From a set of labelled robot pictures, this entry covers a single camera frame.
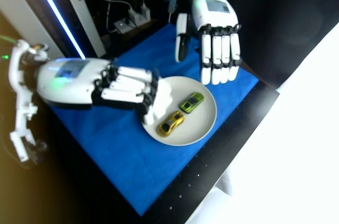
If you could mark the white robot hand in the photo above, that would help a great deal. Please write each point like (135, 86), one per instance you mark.
(69, 89)
(212, 17)

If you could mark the green toy car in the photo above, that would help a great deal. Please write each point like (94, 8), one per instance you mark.
(192, 102)

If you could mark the yellow toy car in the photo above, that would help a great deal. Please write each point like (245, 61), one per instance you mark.
(170, 124)

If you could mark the white round plate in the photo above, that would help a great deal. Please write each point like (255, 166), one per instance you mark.
(196, 128)

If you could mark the blue hanging adapter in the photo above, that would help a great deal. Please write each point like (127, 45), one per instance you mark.
(173, 0)

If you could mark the blue LED light strip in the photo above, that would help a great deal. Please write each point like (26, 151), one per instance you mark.
(61, 20)

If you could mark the white power strip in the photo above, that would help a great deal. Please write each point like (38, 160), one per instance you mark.
(137, 16)

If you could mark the white robot body column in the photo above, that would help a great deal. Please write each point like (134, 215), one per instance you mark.
(84, 9)

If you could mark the blue table cloth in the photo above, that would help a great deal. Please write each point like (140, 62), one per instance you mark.
(127, 160)

